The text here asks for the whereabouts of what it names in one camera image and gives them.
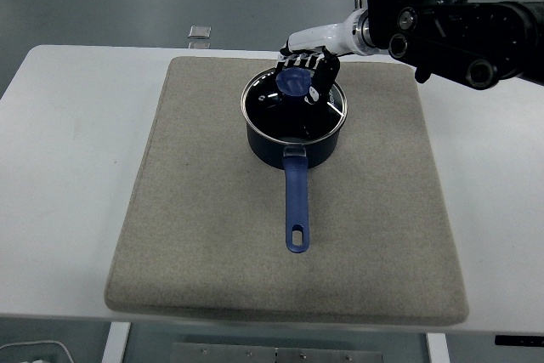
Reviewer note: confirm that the black flat bar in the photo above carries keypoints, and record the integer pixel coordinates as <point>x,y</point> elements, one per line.
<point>520,340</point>

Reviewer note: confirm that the beige fabric mat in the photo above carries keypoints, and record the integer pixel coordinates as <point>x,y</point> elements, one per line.
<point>212,231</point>

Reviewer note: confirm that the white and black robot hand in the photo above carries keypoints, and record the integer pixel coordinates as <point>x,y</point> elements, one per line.
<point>323,38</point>

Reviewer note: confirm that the white rounded container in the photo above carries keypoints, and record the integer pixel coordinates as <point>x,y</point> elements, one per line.
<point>51,350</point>

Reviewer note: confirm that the glass lid with blue knob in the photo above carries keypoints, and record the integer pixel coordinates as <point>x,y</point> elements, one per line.
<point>272,108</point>

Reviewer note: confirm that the grey metal plate with screws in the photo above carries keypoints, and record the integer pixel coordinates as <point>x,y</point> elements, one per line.
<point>276,354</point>

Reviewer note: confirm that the silver square floor plate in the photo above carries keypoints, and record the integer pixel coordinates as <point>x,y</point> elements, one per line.
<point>200,31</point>

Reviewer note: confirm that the white table leg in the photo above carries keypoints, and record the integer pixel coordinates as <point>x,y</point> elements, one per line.
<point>438,350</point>
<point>115,344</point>

